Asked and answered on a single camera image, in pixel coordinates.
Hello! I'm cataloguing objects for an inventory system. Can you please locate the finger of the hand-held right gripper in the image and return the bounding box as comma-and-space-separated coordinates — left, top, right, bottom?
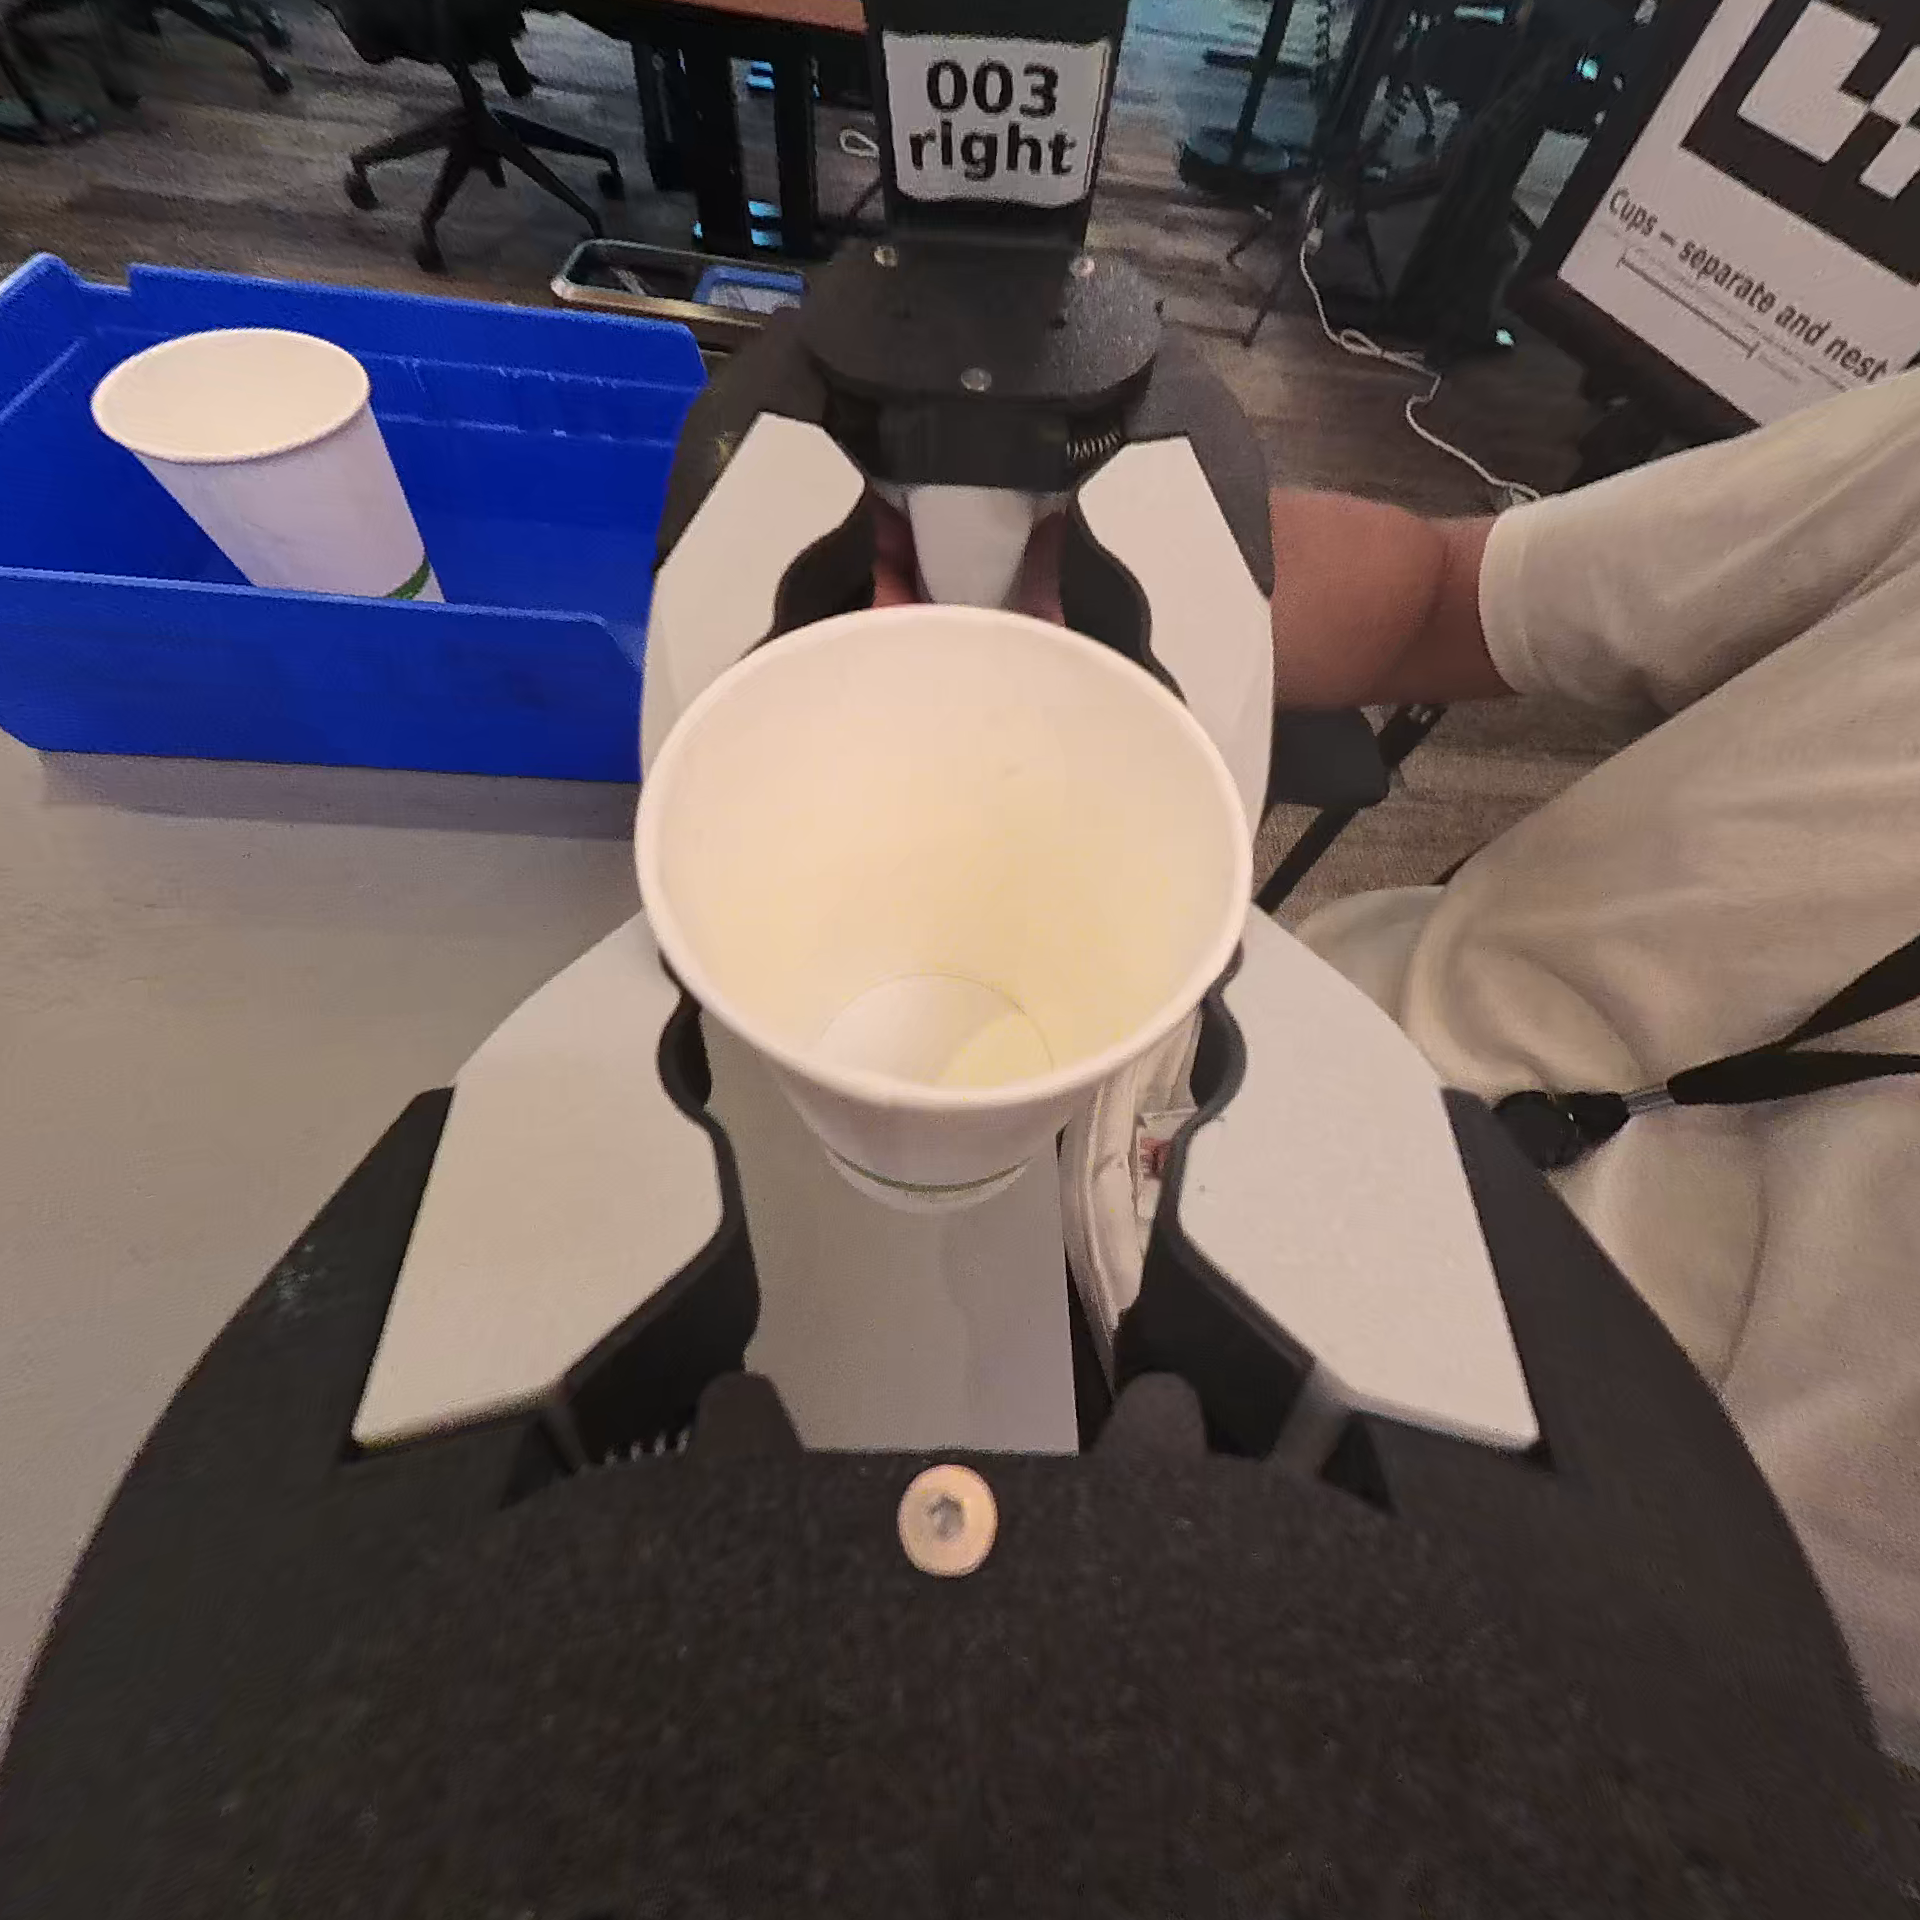
639, 412, 873, 782
1053, 435, 1279, 846

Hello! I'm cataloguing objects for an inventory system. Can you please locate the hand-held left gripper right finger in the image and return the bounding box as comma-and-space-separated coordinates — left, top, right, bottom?
1144, 912, 1540, 1473

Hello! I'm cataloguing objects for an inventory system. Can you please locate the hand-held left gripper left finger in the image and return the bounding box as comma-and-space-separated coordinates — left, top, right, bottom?
352, 915, 760, 1466

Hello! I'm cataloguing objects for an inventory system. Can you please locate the green-banded white paper cup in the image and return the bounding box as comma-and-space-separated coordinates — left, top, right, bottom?
633, 603, 1254, 1208
87, 325, 444, 606

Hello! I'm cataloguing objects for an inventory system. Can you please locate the blue plastic bin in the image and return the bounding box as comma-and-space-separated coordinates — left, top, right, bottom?
0, 252, 706, 786

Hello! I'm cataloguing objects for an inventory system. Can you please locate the black office chair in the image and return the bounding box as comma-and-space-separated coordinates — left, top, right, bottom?
1256, 703, 1447, 916

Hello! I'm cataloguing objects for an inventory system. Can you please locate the grey metal floor tray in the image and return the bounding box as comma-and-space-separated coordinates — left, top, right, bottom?
552, 241, 812, 355

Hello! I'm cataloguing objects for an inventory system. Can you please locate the black swivel chair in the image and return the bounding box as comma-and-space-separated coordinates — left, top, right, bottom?
342, 0, 629, 273

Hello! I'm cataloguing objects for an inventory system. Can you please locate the black framed poster sign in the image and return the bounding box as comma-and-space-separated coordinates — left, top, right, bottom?
1510, 0, 1920, 441

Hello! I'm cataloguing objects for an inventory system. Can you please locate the black lanyard strap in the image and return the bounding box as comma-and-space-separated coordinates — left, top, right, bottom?
1439, 938, 1920, 1111

